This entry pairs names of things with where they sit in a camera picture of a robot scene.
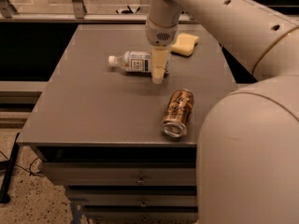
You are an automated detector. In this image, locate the yellow sponge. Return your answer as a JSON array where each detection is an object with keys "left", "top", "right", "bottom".
[{"left": 171, "top": 33, "right": 199, "bottom": 57}]

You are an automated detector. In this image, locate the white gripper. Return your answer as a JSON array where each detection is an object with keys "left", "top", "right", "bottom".
[{"left": 145, "top": 19, "right": 178, "bottom": 84}]

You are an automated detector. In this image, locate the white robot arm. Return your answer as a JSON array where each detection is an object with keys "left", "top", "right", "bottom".
[{"left": 146, "top": 0, "right": 299, "bottom": 224}]

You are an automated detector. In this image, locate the grey drawer cabinet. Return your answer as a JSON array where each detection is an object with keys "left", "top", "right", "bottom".
[{"left": 18, "top": 24, "right": 235, "bottom": 212}]

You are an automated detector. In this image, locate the black stand leg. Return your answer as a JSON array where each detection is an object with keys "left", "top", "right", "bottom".
[{"left": 0, "top": 133, "right": 20, "bottom": 203}]

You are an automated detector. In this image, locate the clear plastic water bottle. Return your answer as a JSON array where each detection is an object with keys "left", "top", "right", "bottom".
[{"left": 107, "top": 50, "right": 172, "bottom": 76}]

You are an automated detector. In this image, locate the drawer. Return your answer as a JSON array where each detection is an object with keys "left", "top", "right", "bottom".
[
  {"left": 66, "top": 187, "right": 197, "bottom": 207},
  {"left": 40, "top": 162, "right": 195, "bottom": 186},
  {"left": 83, "top": 207, "right": 198, "bottom": 221}
]

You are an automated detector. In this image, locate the middle drawer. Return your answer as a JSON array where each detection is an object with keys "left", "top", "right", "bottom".
[{"left": 66, "top": 187, "right": 197, "bottom": 207}]

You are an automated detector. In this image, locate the black floor cable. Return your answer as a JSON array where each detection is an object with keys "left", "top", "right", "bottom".
[{"left": 0, "top": 150, "right": 44, "bottom": 177}]

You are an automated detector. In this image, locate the bottom drawer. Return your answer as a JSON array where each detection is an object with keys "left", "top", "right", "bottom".
[{"left": 83, "top": 207, "right": 198, "bottom": 221}]

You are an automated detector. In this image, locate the orange soda can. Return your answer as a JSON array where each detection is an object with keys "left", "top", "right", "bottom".
[{"left": 162, "top": 89, "right": 194, "bottom": 138}]

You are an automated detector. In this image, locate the grey metal railing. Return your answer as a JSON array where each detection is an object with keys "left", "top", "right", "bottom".
[{"left": 0, "top": 0, "right": 200, "bottom": 25}]

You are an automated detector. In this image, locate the top drawer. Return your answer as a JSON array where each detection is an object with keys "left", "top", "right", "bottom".
[{"left": 40, "top": 162, "right": 195, "bottom": 186}]

